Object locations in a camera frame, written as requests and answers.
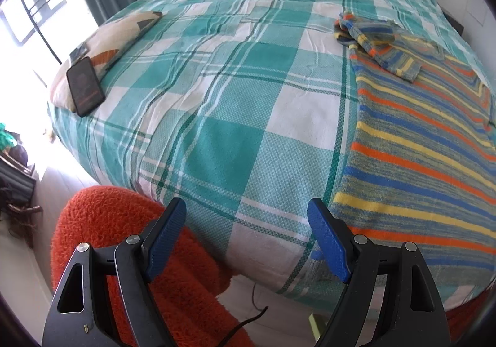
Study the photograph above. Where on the dark bag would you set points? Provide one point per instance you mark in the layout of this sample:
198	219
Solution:
15	176

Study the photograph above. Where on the small dark card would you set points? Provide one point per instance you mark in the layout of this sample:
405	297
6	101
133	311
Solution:
79	50

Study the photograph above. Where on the teal plaid blanket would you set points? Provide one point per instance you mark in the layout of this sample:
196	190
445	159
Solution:
240	118

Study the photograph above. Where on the black window railing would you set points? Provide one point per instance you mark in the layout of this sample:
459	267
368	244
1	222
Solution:
38	6

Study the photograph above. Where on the green cloth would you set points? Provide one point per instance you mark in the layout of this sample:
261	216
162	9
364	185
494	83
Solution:
6	137

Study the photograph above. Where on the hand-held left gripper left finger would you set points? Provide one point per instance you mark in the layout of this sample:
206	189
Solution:
166	238

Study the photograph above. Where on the striped knit sweater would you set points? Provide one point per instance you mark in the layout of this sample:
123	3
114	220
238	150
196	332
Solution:
407	137

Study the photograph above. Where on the light green box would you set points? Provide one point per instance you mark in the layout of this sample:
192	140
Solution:
316	327

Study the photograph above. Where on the black smartphone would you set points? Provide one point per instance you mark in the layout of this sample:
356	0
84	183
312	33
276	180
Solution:
85	85

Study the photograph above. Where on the patterned cream pillow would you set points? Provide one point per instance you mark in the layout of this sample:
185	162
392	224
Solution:
112	37

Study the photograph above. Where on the orange fuzzy garment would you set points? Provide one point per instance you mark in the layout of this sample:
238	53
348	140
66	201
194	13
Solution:
97	215

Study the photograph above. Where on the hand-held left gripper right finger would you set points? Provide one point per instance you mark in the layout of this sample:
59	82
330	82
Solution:
329	238

